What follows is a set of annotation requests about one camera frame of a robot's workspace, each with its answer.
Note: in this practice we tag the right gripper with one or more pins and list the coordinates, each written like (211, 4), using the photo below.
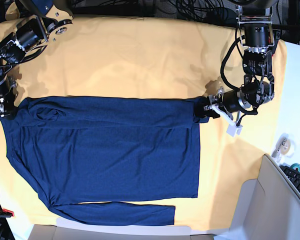
(7, 98)

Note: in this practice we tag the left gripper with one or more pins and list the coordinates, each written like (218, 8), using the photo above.
(222, 104)

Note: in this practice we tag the navy blue long-sleeve shirt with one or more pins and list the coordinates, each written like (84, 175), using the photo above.
(105, 160)

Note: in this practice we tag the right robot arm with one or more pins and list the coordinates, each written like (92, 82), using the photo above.
(49, 18)

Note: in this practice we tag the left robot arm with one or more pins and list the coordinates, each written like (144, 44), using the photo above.
(254, 18)

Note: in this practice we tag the clear tape dispenser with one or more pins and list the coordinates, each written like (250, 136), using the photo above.
(285, 147)

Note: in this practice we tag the yellow table cloth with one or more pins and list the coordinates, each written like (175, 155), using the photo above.
(171, 59)

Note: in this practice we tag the red black clamp bottom left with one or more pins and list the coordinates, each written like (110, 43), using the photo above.
(4, 213)

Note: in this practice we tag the red black clamp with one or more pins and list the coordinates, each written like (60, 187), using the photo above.
(4, 213)
(277, 35)

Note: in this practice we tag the red black clamp top right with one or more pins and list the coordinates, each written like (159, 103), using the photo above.
(277, 35)

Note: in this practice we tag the green tape roll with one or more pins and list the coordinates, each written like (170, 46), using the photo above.
(295, 167)

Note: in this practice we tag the cardboard box right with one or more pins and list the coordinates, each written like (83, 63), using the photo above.
(268, 207)

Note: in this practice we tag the cardboard box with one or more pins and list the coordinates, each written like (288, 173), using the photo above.
(70, 230)
(268, 207)

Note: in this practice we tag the cardboard box bottom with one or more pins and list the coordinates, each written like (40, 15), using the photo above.
(70, 230)

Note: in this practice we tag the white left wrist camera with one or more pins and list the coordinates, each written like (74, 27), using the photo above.
(234, 130)

